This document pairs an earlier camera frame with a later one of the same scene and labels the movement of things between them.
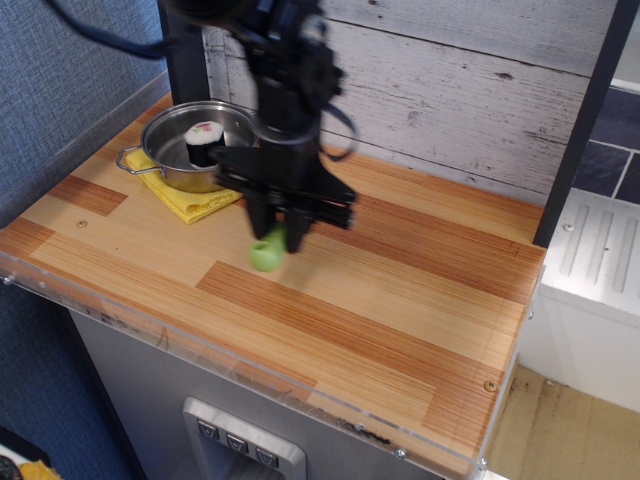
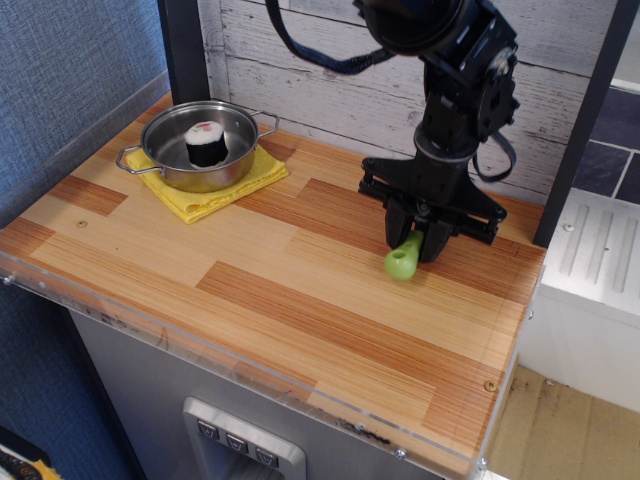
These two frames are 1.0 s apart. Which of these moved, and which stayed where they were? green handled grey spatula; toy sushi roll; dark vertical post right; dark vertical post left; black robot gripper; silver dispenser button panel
Moved: black robot gripper; green handled grey spatula
Stayed: toy sushi roll; dark vertical post right; silver dispenser button panel; dark vertical post left
